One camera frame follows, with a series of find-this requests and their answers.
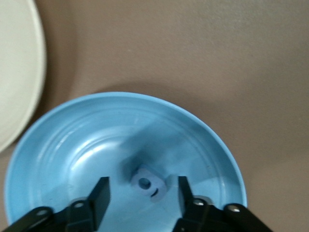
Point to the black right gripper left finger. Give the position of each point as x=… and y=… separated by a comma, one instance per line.
x=101, y=200

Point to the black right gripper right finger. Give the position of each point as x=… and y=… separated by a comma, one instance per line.
x=187, y=205

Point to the blue foam digit six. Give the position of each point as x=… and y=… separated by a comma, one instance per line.
x=159, y=184

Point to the blue plate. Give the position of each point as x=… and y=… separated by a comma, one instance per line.
x=96, y=135

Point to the beige plate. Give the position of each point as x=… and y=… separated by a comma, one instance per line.
x=17, y=72

